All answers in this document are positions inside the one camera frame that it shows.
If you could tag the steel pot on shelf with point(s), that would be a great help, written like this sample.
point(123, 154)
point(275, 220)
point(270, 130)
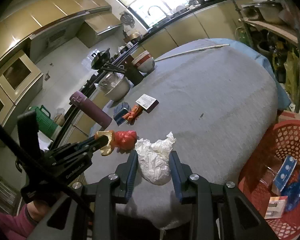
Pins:
point(270, 11)

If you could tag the dark chopstick holder cup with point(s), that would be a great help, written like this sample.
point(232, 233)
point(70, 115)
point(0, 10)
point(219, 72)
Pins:
point(133, 75)

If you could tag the blue foil packet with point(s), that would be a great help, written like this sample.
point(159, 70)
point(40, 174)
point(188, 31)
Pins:
point(120, 111)

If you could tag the blue white medicine box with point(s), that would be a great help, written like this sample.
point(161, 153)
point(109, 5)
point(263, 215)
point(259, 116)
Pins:
point(283, 175)

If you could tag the orange tied wrapper bundle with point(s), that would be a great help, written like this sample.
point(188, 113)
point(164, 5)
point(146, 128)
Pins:
point(133, 114)

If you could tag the stacked red white bowls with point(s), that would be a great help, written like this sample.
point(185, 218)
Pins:
point(144, 62)

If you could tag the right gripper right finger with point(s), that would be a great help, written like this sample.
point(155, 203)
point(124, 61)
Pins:
point(180, 177)

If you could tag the red plastic basket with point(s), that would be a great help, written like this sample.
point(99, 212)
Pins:
point(270, 179)

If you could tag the red plastic bag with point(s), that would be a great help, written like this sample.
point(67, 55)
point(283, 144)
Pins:
point(125, 140)

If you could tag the white paper ball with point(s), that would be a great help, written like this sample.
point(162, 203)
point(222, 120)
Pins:
point(153, 159)

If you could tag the black wok on stove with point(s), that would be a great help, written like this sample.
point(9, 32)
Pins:
point(99, 59)

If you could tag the green thermos jug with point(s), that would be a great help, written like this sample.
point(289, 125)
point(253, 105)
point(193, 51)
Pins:
point(46, 125)

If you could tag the white cardboard box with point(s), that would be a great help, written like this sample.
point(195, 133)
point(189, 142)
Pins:
point(147, 102)

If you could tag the blue plastic bag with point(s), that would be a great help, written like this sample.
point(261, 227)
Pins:
point(292, 191)

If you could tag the metal shelf rack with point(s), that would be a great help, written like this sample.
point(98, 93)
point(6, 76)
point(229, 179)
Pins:
point(284, 41)

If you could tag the white stick on table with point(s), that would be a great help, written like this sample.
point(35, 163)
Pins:
point(192, 51)

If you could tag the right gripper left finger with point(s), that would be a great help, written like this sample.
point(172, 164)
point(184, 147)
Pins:
point(127, 174)

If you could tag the steel bowl with plastic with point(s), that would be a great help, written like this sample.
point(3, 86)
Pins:
point(115, 86)

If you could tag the person left hand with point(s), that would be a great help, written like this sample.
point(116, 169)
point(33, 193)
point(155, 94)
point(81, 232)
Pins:
point(36, 211)

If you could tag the purple thermos bottle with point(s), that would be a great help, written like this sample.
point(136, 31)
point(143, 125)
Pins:
point(90, 109)

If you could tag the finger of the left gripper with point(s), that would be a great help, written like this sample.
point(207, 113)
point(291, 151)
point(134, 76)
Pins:
point(95, 143)

